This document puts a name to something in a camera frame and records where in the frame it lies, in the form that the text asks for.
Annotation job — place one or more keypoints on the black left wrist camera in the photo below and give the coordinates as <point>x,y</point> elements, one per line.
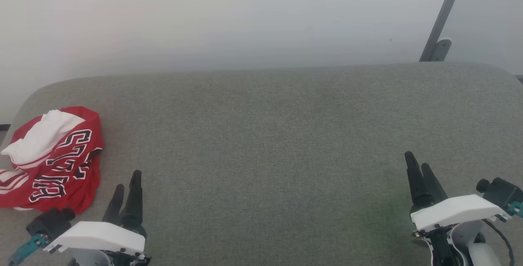
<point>51,223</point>

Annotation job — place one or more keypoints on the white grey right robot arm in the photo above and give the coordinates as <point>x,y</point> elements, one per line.
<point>482,255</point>

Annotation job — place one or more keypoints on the grey metal pole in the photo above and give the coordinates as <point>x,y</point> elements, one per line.
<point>443,12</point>

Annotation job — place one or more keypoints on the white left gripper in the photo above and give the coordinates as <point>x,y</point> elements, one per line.
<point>98,236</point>

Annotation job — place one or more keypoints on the red and white basketball jersey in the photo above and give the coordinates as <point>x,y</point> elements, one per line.
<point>61,164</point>

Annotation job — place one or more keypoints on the black framed panel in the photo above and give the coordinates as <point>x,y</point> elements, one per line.
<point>4,127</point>

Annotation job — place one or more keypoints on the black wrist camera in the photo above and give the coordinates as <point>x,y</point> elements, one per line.
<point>51,223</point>
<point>504,192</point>

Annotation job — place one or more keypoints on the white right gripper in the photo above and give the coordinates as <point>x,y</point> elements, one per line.
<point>457,211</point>

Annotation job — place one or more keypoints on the grey metal pole bracket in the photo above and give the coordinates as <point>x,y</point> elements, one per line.
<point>441,49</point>

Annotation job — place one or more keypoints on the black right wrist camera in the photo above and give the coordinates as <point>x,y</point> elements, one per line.
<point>504,192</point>

